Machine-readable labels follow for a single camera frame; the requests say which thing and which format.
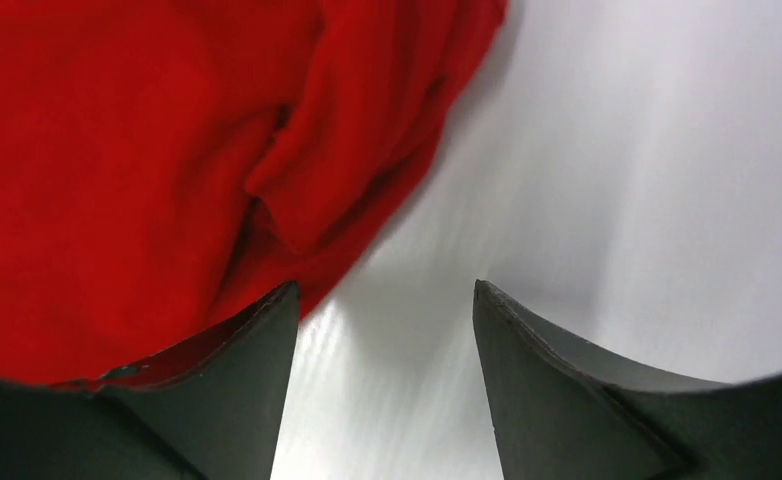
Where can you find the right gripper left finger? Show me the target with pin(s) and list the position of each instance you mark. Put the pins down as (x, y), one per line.
(209, 407)

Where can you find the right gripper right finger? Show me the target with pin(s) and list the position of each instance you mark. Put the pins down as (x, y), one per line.
(563, 407)

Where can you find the red t shirt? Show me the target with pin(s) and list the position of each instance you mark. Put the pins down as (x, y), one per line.
(164, 164)

